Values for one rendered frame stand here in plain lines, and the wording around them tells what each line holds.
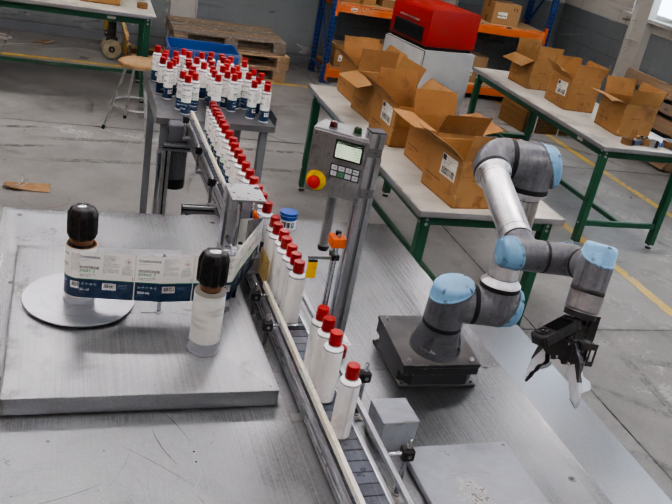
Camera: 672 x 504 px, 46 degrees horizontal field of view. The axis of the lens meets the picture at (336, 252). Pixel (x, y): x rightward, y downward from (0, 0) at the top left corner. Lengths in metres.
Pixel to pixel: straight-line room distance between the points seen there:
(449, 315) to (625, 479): 0.62
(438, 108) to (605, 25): 6.11
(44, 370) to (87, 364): 0.10
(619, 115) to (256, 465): 4.79
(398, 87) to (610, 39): 5.73
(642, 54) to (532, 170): 7.68
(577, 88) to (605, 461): 4.70
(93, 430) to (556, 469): 1.16
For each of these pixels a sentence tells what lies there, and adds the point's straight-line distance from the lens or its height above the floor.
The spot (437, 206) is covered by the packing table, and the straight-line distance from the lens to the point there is 3.83.
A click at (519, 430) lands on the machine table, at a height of 0.83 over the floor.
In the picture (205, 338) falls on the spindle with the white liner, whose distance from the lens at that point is 2.14.
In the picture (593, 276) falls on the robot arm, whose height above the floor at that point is 1.43.
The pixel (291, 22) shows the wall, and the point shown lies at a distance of 9.90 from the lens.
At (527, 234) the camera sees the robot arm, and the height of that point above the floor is 1.44.
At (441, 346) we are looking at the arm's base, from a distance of 2.27.
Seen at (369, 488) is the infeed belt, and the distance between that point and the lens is 1.85.
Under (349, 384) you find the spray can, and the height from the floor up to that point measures 1.04.
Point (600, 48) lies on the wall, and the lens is 10.43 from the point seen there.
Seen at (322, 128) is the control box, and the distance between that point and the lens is 2.19.
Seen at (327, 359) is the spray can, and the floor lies 1.02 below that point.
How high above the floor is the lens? 2.08
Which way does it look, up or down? 25 degrees down
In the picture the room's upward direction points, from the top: 11 degrees clockwise
